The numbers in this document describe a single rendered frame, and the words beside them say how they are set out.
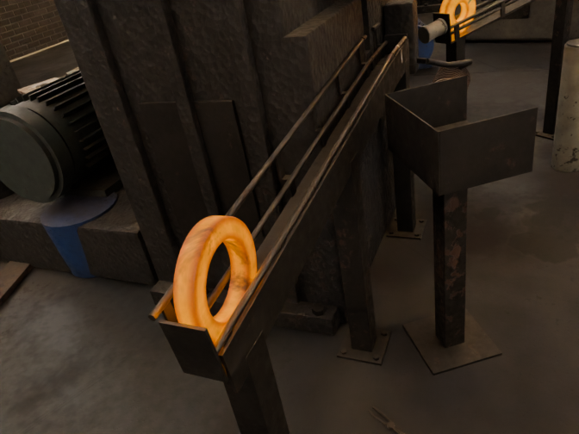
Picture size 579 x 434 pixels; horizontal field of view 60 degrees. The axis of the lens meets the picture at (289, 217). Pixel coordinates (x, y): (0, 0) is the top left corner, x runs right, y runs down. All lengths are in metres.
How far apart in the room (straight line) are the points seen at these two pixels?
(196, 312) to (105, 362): 1.10
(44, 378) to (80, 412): 0.23
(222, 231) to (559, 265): 1.35
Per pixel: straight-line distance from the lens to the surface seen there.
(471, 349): 1.52
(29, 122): 2.02
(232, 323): 0.73
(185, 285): 0.66
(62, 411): 1.69
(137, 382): 1.64
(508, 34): 4.35
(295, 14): 1.29
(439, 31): 1.97
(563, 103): 2.31
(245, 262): 0.78
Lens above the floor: 1.11
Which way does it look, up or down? 31 degrees down
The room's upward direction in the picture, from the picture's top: 11 degrees counter-clockwise
